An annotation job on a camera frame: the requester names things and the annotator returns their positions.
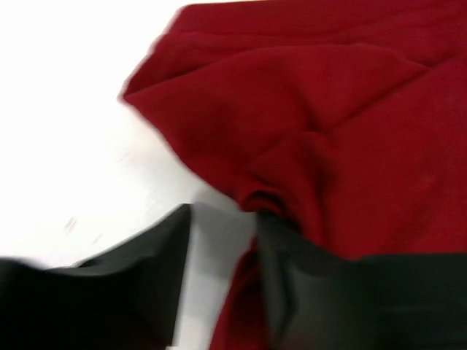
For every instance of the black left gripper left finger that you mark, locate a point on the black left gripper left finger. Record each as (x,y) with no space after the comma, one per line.
(124,298)

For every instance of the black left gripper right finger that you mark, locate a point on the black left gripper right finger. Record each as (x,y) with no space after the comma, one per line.
(317,300)

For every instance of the red t shirt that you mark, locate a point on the red t shirt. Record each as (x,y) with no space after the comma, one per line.
(345,119)

